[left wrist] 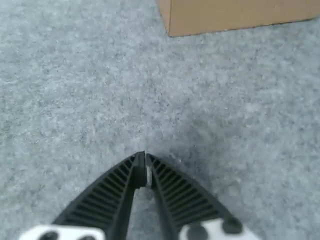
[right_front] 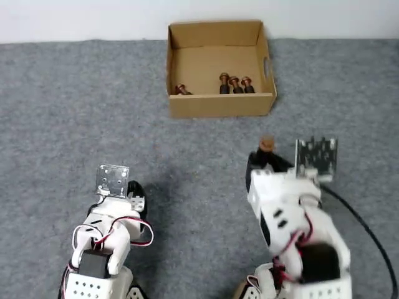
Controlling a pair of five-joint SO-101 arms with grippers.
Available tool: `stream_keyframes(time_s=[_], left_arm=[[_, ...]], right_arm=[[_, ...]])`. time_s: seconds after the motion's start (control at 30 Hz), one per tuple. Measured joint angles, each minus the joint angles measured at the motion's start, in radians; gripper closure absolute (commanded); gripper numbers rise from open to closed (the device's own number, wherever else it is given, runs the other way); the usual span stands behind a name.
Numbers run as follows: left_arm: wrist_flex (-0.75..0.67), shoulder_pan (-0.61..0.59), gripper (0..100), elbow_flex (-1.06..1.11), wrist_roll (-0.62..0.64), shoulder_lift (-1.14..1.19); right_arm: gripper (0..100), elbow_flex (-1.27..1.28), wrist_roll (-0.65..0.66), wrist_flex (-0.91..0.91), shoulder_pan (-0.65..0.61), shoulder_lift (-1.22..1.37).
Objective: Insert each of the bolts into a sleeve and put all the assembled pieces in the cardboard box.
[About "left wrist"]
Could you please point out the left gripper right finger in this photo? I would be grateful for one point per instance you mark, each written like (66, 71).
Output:
(180, 197)

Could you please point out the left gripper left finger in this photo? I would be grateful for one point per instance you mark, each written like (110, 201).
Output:
(110, 197)

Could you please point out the brown cardboard box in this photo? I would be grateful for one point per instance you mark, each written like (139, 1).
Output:
(232, 15)

